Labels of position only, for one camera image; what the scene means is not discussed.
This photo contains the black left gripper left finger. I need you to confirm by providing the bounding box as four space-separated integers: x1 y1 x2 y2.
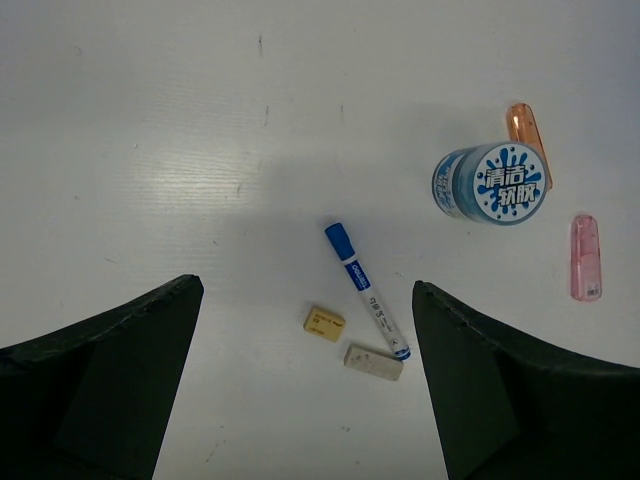
1 275 204 479

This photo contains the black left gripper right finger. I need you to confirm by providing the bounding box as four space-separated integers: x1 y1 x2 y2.
412 281 639 479

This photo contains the pink translucent case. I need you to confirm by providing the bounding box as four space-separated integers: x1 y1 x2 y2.
570 214 602 302

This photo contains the blue cleaning gel jar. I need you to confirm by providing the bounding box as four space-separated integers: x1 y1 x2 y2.
431 142 550 226

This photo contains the grey white eraser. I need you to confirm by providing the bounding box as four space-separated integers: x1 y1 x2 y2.
343 343 404 381

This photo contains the yellow eraser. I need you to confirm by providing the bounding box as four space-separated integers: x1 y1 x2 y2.
303 306 346 343

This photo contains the blue whiteboard marker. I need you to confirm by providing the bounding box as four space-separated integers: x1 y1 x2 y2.
324 222 411 361

